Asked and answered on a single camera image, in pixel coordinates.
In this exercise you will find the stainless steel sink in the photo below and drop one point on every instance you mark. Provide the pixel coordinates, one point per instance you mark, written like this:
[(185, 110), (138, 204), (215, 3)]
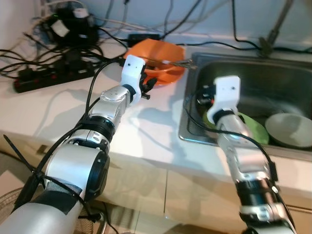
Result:
[(273, 83)]

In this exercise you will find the metal faucet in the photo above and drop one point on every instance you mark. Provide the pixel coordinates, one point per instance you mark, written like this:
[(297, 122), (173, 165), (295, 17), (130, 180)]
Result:
[(267, 44)]

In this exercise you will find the black power strip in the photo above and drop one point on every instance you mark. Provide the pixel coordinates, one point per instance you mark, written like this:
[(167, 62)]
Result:
[(48, 78)]

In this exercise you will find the black device with white label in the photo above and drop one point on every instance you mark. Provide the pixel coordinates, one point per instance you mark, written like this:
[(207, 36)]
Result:
[(70, 29)]

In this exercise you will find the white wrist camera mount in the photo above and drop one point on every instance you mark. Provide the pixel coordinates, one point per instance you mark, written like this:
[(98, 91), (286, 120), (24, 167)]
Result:
[(226, 95), (132, 70)]

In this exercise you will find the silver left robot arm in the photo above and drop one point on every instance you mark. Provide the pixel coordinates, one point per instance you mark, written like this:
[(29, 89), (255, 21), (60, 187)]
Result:
[(73, 165)]

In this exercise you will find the green plate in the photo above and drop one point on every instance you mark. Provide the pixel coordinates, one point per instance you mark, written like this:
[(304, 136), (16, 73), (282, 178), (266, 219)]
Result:
[(253, 129)]

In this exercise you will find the white bowl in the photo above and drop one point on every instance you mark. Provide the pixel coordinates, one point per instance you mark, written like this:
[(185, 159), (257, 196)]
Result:
[(290, 129)]

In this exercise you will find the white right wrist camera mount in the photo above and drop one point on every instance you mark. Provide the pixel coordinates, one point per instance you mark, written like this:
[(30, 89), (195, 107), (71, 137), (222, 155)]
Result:
[(226, 95)]

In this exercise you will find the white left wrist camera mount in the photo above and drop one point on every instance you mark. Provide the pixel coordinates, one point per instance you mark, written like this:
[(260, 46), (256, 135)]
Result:
[(132, 70)]

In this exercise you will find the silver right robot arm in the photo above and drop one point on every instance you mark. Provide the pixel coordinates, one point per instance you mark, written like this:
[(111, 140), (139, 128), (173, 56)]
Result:
[(248, 170)]

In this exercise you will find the black power adapter brick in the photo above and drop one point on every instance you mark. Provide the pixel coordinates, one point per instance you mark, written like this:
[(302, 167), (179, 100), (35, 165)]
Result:
[(144, 38)]

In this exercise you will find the orange plastic bowl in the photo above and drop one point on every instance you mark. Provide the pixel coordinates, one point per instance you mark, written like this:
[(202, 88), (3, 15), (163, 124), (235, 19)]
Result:
[(163, 51)]

